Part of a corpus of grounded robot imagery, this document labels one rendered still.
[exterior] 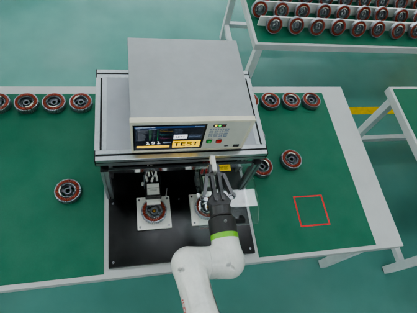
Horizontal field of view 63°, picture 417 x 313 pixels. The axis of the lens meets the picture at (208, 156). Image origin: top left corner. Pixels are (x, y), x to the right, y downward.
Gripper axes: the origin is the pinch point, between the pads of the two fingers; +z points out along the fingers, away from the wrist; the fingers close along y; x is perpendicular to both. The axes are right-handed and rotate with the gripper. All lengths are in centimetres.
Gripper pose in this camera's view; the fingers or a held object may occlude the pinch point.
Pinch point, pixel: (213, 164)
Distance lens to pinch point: 124.3
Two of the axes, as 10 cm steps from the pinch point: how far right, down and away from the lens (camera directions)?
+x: 1.7, -4.7, -8.6
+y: 9.8, -0.4, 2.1
